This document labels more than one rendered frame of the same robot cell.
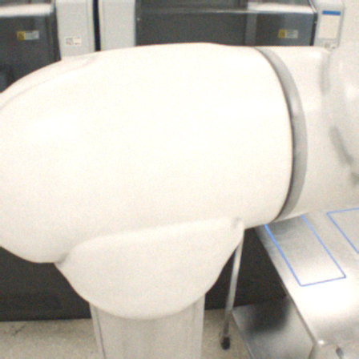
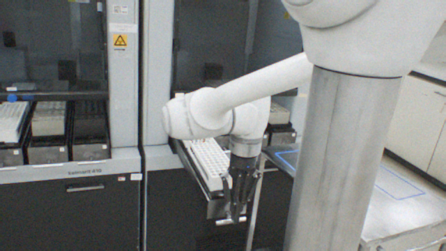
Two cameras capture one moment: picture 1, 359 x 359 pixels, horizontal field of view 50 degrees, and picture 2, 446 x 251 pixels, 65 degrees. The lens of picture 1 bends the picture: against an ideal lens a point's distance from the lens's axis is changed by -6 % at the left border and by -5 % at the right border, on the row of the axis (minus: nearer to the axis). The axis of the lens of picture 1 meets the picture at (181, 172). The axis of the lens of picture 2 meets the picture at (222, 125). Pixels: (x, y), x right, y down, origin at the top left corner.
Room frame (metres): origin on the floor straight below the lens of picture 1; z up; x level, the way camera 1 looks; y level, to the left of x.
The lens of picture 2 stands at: (-0.13, 0.27, 1.44)
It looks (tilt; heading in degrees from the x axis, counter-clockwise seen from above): 22 degrees down; 346
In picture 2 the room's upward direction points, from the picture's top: 6 degrees clockwise
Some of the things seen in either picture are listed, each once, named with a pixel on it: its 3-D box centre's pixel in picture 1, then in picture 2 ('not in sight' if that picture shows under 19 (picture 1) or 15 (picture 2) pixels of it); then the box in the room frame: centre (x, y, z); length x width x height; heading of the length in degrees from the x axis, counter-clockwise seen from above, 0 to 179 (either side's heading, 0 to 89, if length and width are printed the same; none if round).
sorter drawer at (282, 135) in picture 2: not in sight; (256, 113); (1.61, -0.34, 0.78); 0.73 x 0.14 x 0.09; 8
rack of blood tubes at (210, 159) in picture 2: not in sight; (211, 162); (0.96, 0.03, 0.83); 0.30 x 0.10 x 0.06; 8
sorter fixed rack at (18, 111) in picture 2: not in sight; (8, 123); (1.31, 0.80, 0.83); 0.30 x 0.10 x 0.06; 8
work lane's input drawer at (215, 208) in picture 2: not in sight; (199, 158); (1.09, 0.05, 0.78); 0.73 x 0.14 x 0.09; 8
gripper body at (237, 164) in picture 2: not in sight; (242, 166); (0.71, 0.00, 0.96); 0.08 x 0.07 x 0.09; 98
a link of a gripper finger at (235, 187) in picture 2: not in sight; (235, 187); (0.71, 0.01, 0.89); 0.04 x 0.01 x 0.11; 8
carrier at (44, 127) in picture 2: not in sight; (48, 127); (1.23, 0.63, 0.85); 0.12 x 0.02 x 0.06; 99
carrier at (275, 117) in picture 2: not in sight; (278, 117); (1.37, -0.37, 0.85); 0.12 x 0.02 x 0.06; 97
